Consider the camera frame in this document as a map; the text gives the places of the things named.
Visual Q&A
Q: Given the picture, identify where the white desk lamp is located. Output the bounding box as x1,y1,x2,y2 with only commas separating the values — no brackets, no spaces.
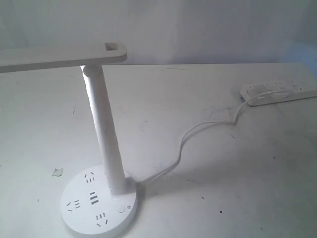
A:
0,42,138,238

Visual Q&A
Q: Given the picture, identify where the white power strip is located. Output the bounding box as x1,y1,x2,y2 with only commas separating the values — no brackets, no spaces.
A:
240,80,317,106

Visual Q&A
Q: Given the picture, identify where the small torn tape scrap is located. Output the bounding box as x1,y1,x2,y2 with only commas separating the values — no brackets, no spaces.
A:
52,168,63,177

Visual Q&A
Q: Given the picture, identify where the white power cord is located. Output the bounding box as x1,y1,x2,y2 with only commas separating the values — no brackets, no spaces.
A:
135,90,291,189

